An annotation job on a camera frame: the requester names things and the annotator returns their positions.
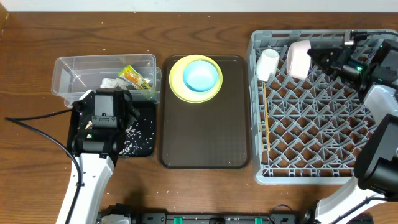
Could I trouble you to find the white tissue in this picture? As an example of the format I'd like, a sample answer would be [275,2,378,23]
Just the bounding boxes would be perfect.
[100,78,129,90]

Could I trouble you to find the light blue bowl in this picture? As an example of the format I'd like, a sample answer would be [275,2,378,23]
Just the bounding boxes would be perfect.
[183,60,218,93]

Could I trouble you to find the rice grains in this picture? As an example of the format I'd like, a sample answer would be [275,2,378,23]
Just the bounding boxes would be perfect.
[119,126,155,158]

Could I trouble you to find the grey dishwasher rack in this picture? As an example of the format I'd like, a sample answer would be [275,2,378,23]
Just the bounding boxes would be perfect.
[246,30,376,185]

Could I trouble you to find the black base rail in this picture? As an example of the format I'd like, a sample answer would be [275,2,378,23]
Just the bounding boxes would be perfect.
[96,203,374,224]

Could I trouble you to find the clear plastic bin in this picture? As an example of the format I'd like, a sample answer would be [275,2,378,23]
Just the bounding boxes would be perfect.
[52,54,162,108]

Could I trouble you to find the dark brown serving tray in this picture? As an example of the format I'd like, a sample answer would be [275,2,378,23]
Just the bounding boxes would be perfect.
[159,55,251,169]

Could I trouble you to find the white cup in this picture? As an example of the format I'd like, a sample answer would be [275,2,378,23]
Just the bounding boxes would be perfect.
[256,49,280,82]

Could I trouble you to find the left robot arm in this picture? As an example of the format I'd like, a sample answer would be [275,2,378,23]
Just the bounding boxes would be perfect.
[57,88,139,223]

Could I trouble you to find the yellow plate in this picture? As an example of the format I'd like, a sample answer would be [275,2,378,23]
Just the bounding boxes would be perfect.
[169,55,223,103]

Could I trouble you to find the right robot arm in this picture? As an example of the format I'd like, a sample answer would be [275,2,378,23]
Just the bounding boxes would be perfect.
[302,40,397,223]

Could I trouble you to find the white bowl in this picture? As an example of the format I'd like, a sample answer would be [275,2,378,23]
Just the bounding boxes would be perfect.
[286,40,311,80]

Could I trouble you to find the green orange snack wrapper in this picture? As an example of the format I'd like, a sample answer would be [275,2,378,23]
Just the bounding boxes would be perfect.
[118,65,152,90]

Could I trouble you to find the black rectangular tray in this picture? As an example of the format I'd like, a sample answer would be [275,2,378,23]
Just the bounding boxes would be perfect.
[67,99,155,159]

